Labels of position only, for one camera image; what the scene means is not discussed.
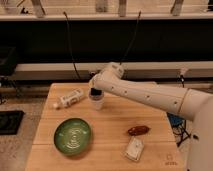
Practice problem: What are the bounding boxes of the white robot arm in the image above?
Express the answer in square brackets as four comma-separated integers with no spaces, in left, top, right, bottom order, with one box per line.
[89,62,213,171]

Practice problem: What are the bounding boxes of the white plastic bottle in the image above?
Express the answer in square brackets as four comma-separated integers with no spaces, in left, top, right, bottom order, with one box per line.
[53,89,84,109]

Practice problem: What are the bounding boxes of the left black cable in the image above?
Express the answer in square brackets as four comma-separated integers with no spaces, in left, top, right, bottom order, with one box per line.
[62,11,82,80]

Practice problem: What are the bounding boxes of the blue stool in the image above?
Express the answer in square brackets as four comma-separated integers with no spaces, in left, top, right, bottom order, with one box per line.
[167,113,191,146]

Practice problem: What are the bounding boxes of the black cable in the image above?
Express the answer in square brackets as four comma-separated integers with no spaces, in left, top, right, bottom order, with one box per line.
[119,10,142,65]
[62,11,82,80]

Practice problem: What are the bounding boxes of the right black cable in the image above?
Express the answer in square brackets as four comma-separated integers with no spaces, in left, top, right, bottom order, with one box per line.
[119,10,142,65]

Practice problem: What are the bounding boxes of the brown chocolate bar wrapper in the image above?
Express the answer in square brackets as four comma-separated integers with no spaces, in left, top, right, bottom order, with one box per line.
[128,126,150,136]

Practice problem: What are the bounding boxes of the white rectangular eraser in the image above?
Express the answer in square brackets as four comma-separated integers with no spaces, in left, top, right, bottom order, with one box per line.
[125,137,144,162]

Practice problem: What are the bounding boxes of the green ceramic bowl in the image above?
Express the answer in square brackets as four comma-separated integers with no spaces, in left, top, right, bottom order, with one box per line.
[54,118,92,156]

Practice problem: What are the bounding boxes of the black floor mat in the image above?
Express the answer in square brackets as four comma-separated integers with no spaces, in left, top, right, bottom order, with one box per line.
[0,110,24,135]

